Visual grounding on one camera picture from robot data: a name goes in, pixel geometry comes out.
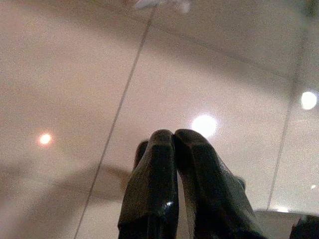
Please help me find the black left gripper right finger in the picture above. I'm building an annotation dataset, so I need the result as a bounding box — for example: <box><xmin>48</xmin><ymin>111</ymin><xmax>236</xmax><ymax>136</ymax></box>
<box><xmin>173</xmin><ymin>128</ymin><xmax>269</xmax><ymax>239</ymax></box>

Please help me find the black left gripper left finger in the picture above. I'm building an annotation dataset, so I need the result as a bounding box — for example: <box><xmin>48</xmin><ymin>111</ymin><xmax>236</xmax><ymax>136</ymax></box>
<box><xmin>117</xmin><ymin>129</ymin><xmax>180</xmax><ymax>239</ymax></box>

